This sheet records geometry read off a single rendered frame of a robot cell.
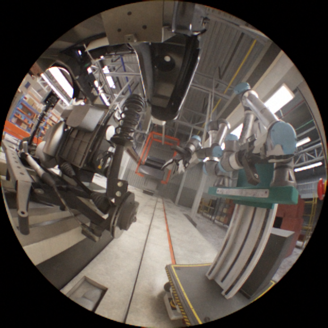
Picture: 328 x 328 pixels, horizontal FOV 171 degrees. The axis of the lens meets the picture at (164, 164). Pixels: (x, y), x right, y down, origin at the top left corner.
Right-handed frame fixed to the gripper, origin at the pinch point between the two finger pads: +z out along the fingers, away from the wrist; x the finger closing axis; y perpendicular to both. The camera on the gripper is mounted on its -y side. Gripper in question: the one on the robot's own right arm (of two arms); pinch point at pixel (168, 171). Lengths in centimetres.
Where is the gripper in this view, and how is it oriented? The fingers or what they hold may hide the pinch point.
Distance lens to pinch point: 64.9
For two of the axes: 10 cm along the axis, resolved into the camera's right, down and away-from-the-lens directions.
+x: -6.2, -0.9, 7.8
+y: 5.0, 7.1, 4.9
